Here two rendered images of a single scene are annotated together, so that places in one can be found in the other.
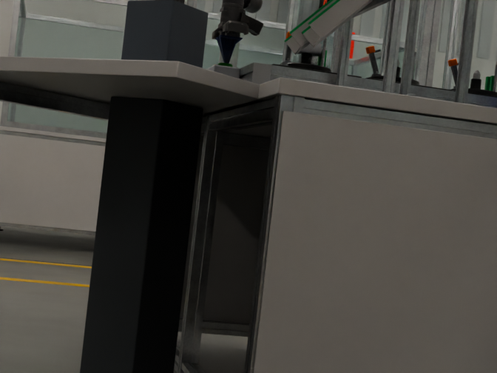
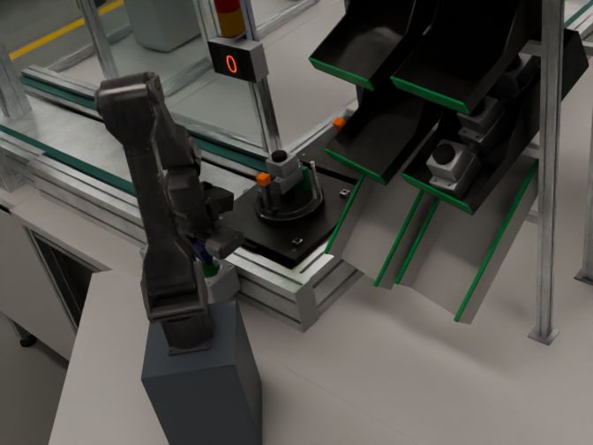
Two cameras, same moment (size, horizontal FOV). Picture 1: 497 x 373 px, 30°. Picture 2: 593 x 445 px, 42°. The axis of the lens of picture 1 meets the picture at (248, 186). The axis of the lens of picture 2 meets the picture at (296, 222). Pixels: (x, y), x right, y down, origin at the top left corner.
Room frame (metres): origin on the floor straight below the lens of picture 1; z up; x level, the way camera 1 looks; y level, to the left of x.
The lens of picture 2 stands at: (1.38, 0.47, 1.87)
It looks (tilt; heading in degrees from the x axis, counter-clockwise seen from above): 37 degrees down; 332
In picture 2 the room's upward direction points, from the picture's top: 12 degrees counter-clockwise
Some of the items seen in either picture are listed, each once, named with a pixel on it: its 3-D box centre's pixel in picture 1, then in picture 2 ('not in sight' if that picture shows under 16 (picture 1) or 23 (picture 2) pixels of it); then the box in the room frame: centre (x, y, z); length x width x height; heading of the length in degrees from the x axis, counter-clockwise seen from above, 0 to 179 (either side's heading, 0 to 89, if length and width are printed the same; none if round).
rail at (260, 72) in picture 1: (225, 95); (153, 227); (2.73, 0.10, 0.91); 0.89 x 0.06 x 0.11; 13
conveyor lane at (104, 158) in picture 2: not in sight; (206, 184); (2.79, -0.07, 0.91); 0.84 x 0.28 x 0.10; 13
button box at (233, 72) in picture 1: (218, 81); (189, 268); (2.53, 0.11, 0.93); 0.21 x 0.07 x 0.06; 13
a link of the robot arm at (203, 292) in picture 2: not in sight; (172, 292); (2.23, 0.24, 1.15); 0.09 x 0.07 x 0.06; 59
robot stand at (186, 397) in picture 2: (163, 48); (206, 380); (2.22, 0.24, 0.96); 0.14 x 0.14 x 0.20; 57
